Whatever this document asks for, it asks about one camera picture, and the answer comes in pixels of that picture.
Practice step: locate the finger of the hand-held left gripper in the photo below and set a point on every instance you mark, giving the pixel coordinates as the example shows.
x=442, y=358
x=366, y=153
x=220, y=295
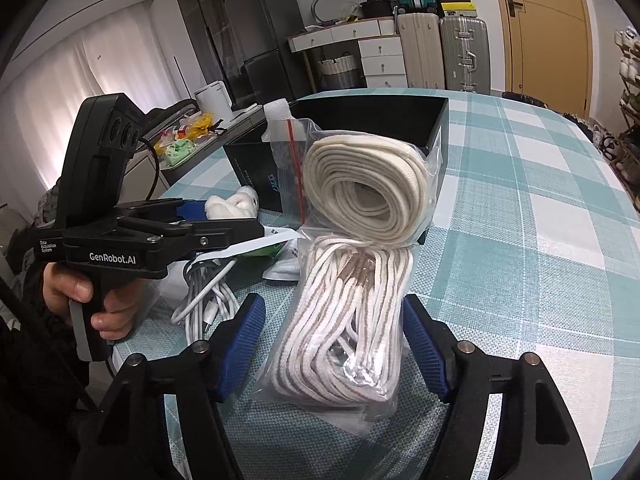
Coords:
x=220, y=234
x=192, y=208

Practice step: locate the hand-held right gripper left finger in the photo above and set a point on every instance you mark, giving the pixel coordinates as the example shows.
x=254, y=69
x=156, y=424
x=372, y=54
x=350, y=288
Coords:
x=244, y=341

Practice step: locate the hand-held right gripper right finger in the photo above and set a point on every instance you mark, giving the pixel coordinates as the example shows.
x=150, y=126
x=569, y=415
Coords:
x=425, y=350

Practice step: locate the white medicine sachet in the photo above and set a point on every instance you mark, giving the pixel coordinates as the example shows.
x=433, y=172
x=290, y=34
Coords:
x=284, y=271
x=260, y=246

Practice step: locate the black storage box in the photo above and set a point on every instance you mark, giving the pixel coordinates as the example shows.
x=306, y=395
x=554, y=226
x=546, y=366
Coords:
x=370, y=120

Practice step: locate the person's left hand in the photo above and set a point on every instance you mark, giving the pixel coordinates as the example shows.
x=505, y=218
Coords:
x=57, y=287

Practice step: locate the white plush toy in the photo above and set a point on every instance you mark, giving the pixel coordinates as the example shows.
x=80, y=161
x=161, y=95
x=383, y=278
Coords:
x=227, y=205

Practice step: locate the green snack packet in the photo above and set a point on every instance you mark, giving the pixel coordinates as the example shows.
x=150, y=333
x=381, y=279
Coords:
x=177, y=152

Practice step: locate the white curtain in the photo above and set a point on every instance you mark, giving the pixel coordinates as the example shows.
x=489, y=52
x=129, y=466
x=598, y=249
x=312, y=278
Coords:
x=75, y=110

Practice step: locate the yellow snack packet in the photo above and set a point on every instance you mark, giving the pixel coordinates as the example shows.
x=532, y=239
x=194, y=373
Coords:
x=201, y=122

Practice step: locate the grey side table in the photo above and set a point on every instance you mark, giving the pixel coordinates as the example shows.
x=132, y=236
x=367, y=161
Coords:
x=235, y=125

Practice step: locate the clear zip bag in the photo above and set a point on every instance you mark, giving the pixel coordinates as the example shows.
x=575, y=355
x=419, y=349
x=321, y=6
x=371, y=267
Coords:
x=287, y=160

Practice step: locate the white electric kettle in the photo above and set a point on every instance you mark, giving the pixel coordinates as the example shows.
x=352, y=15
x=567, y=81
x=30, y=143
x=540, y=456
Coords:
x=212, y=97

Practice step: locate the teal checked tablecloth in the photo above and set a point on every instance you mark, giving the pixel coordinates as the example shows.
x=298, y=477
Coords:
x=525, y=235

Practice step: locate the grey refrigerator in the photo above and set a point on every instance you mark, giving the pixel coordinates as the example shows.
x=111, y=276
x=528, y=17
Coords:
x=270, y=35

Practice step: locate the woven laundry basket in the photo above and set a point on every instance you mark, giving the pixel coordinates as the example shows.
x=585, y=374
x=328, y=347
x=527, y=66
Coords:
x=339, y=72

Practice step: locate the oval mirror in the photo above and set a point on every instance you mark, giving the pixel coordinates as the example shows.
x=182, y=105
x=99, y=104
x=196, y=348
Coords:
x=320, y=5

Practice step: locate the white drawer dresser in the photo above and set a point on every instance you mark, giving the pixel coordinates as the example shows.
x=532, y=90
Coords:
x=380, y=55

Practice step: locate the beige suitcase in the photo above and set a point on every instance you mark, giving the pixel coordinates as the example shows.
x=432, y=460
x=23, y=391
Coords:
x=419, y=50

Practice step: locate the group of floor shoes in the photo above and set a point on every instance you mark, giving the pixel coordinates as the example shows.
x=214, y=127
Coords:
x=592, y=132

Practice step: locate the silver suitcase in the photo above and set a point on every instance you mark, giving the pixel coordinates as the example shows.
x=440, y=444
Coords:
x=465, y=55

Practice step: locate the wooden shoe rack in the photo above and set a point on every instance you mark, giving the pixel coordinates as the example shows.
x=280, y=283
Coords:
x=631, y=110

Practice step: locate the yellow wooden door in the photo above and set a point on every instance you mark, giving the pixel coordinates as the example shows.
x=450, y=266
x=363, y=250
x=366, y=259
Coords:
x=542, y=30

